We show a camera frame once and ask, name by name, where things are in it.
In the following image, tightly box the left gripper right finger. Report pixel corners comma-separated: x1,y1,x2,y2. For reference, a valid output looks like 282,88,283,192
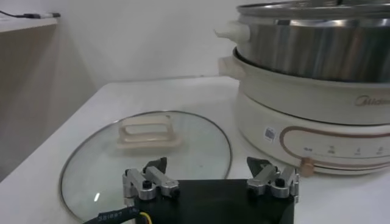
246,156,300,204

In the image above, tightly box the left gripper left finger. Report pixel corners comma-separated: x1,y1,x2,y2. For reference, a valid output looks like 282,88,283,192
122,156,180,208

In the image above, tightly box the glass lid with cream handle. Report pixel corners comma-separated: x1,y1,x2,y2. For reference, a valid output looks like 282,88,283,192
59,110,234,223

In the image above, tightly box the stainless steel steamer basket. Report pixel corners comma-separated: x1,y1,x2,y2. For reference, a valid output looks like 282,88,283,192
214,0,390,83

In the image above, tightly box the cream electric cooker base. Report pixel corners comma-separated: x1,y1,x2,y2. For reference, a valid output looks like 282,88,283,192
218,47,390,177

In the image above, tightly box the black pen on shelf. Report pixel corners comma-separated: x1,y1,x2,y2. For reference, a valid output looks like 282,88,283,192
23,12,61,19

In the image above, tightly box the white side desk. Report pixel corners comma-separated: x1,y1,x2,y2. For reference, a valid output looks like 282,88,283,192
0,16,59,33

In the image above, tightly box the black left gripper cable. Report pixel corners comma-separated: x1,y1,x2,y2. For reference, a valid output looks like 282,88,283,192
82,206,152,224

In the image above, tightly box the black thin desk cable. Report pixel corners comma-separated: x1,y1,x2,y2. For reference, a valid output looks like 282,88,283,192
0,10,27,19

